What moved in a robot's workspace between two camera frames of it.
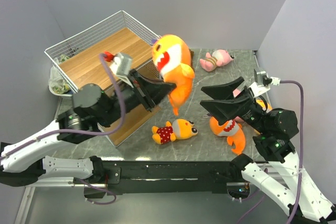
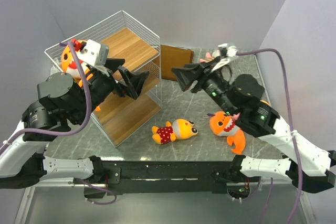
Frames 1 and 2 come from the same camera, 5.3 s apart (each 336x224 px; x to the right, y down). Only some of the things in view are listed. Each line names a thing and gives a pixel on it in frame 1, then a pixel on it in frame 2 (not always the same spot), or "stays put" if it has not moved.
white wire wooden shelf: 86,58 stays put
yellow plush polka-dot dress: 180,129 stays put
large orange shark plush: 172,57 → 80,67
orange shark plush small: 233,130 stays put
